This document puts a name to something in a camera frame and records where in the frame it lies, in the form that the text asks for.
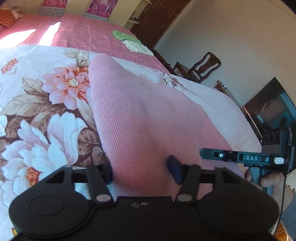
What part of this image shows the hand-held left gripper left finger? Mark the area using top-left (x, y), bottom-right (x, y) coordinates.
top-left (45, 163), bottom-right (114, 206)

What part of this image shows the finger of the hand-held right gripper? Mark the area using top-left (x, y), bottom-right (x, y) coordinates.
top-left (200, 148), bottom-right (238, 162)

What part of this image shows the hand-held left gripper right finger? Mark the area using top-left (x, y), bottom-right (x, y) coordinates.
top-left (167, 155), bottom-right (247, 206)

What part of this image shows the pink knit sweater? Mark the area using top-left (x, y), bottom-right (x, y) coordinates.
top-left (87, 54), bottom-right (249, 204)

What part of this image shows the person's right forearm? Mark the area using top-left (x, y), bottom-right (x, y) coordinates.
top-left (279, 191), bottom-right (296, 241)

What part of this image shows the person's right hand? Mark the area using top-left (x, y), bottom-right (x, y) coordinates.
top-left (244, 169), bottom-right (296, 212)

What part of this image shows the dark flat screen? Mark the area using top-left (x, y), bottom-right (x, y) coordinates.
top-left (242, 77), bottom-right (292, 141)

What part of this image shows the brown wooden furniture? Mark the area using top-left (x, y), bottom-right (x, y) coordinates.
top-left (214, 80), bottom-right (242, 107)

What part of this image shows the floral quilt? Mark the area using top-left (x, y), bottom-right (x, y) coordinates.
top-left (0, 44), bottom-right (263, 232)

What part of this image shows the dark wooden chair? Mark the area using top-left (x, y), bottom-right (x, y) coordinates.
top-left (173, 52), bottom-right (221, 84)

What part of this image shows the white folded cloth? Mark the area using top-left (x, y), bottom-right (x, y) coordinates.
top-left (122, 39), bottom-right (154, 56)

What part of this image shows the green cloth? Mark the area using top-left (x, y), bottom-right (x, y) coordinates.
top-left (112, 30), bottom-right (142, 45)

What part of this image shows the pink checked bedspread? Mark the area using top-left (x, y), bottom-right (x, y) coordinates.
top-left (0, 13), bottom-right (171, 74)

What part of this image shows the brown wooden door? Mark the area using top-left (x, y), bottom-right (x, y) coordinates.
top-left (130, 0), bottom-right (193, 49)

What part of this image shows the cream corner shelf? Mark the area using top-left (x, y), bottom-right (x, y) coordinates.
top-left (127, 0), bottom-right (153, 24)

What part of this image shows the orange striped pillow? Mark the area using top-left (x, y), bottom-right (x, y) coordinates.
top-left (0, 10), bottom-right (17, 28)

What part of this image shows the patterned pillow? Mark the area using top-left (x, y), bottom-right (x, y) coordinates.
top-left (7, 6), bottom-right (25, 19)

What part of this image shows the black cable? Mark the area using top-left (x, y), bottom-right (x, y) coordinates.
top-left (273, 173), bottom-right (288, 235)

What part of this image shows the purple wall poster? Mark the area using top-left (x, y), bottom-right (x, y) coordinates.
top-left (86, 0), bottom-right (119, 20)
top-left (41, 0), bottom-right (68, 10)

